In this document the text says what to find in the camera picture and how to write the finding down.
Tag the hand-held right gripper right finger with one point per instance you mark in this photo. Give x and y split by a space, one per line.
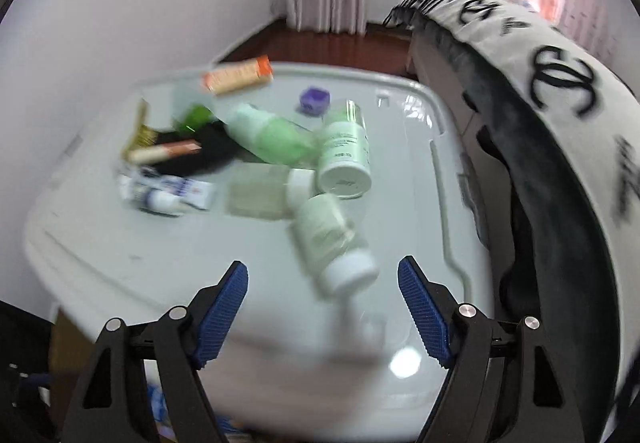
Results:
425 315

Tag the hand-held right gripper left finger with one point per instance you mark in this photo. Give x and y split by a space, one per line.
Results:
222 318

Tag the clear pale green bottle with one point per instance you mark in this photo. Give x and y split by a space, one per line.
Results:
260 193

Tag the white tube blue print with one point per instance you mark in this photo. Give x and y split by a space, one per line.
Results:
192 188

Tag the brown cardboard box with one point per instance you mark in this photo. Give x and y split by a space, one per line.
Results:
70 348

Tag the black pouch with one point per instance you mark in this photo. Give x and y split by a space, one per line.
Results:
210 150

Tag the pale green labelled bottle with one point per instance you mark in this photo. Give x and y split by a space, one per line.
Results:
345 158

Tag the beige pink tube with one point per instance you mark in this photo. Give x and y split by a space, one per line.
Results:
165 150

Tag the light green bottle white cap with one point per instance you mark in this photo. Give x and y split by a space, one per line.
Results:
270 138

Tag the green translucent plastic piece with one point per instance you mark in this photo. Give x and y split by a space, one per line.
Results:
192 119

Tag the yellow hair clip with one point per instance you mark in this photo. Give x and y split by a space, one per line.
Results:
140 133

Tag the small purple box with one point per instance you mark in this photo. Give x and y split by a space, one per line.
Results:
314 100

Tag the grey plastic bin lid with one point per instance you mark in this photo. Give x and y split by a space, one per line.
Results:
150 248

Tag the black white printed blanket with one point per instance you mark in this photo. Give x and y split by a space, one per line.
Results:
550 173

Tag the orange cosmetic tube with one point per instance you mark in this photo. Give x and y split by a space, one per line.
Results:
235 75

